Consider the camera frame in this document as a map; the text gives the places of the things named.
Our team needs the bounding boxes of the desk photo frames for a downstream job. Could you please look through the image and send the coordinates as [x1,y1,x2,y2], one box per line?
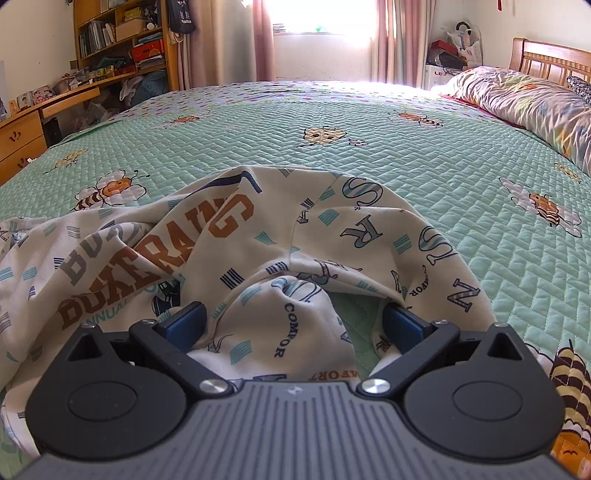
[16,85,54,114]

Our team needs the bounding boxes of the small cardboard box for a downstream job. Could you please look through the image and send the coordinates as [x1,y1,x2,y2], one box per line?
[115,18,148,42]

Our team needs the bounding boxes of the bright window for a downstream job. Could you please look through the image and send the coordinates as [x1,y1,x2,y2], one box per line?
[263,0,379,35]

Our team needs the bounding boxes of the black white patterned pillow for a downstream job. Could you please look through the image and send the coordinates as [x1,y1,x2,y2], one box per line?
[567,76,591,104]

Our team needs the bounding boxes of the black bag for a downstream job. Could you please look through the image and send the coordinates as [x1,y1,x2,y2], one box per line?
[427,50,467,70]

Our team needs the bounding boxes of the white letter-print long-sleeve shirt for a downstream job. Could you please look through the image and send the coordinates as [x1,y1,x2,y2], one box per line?
[0,166,497,462]

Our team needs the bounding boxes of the pink striped curtain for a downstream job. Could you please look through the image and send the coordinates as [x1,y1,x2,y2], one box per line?
[369,0,428,88]
[187,0,278,90]

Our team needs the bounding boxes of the red orange shelf box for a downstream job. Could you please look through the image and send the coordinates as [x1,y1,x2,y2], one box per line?
[131,39,164,63]

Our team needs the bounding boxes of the wooden bookshelf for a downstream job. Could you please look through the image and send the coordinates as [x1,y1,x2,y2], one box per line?
[73,0,185,90]

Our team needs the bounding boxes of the white plastic bag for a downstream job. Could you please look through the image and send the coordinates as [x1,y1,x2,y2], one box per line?
[445,21,483,68]

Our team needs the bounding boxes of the dark blue hanging bag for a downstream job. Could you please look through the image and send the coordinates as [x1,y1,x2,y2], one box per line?
[166,0,197,35]

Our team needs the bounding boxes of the blue fabric bag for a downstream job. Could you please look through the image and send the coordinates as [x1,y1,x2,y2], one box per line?
[131,70,169,107]

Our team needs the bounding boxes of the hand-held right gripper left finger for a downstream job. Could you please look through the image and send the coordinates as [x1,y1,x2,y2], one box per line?
[68,301,234,398]

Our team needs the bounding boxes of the wooden slatted headboard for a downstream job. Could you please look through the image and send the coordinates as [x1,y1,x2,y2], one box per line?
[512,38,591,86]

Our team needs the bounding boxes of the green quilted bee bedspread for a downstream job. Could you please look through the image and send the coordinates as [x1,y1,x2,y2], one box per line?
[0,80,591,480]

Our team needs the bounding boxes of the white storage box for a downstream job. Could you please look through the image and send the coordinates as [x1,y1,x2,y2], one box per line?
[424,65,462,90]

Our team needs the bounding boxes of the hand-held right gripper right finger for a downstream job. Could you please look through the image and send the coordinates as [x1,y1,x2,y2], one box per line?
[361,302,527,397]

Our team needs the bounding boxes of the wooden desk with drawers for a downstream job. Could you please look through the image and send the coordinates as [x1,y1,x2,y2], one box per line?
[0,71,139,185]

